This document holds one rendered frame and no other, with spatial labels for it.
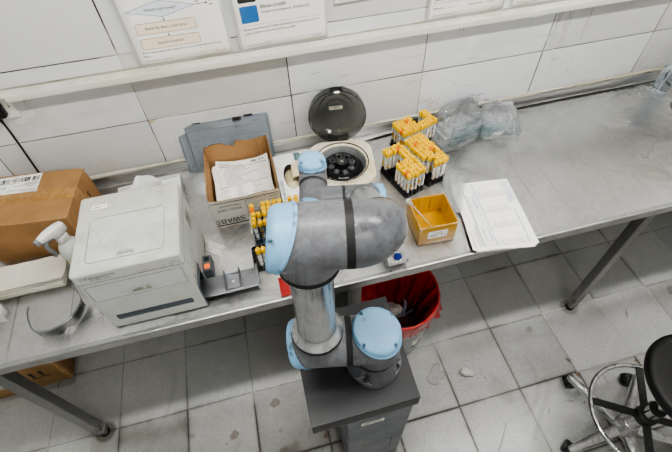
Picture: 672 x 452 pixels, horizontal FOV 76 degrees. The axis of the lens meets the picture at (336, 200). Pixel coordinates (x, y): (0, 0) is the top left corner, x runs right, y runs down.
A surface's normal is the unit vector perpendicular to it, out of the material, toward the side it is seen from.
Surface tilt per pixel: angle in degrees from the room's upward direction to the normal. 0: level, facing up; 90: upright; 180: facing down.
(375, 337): 9
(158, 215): 0
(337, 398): 4
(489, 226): 0
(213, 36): 95
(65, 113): 90
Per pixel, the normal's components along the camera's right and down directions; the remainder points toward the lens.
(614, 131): -0.03, -0.65
